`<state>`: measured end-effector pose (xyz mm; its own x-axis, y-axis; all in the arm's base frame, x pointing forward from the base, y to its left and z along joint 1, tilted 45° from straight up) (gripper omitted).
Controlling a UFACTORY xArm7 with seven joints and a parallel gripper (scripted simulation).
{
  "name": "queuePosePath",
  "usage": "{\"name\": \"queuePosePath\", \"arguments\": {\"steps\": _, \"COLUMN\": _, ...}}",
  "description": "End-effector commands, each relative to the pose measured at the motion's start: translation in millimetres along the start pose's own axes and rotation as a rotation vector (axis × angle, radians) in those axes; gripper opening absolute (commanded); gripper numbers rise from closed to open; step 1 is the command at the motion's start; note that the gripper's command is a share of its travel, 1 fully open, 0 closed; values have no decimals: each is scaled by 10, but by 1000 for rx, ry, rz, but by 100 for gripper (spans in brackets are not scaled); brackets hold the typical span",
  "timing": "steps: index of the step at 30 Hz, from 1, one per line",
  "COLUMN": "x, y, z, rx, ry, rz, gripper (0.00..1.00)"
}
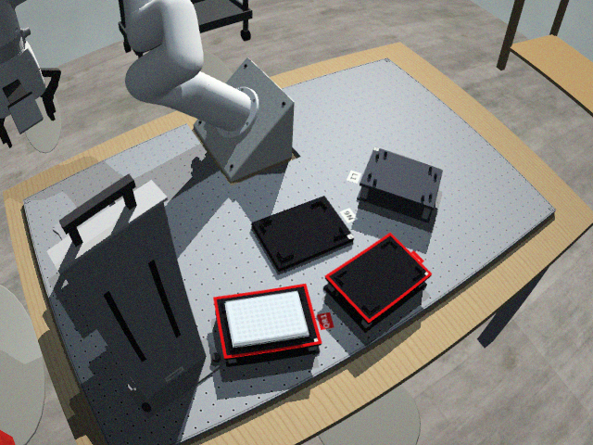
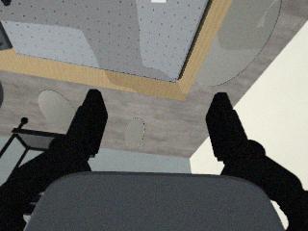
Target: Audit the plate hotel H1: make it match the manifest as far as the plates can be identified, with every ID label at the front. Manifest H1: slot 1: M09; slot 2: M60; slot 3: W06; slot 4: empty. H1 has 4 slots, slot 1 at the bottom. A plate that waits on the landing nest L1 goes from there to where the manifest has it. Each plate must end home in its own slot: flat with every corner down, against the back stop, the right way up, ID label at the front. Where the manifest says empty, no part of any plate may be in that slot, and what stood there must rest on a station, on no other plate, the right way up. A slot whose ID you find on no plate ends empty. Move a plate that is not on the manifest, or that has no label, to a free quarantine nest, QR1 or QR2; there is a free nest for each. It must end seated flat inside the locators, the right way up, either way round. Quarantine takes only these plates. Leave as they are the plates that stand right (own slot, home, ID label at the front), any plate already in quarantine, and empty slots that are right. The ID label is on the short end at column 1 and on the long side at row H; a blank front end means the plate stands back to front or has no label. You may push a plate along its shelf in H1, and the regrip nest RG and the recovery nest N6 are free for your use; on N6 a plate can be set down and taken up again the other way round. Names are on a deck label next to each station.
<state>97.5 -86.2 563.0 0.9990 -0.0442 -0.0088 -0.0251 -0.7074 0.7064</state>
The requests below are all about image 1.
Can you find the dark grey rectangular nest with corner posts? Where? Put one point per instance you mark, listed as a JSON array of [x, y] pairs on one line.
[[401, 183]]

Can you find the black rectangular nest with red border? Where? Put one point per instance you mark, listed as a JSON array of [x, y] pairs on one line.
[[276, 350], [376, 282]]

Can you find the white microplate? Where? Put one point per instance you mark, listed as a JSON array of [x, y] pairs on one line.
[[266, 319]]

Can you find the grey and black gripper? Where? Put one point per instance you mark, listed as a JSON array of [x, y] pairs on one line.
[[24, 67]]

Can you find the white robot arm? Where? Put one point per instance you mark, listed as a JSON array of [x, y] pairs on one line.
[[176, 63]]

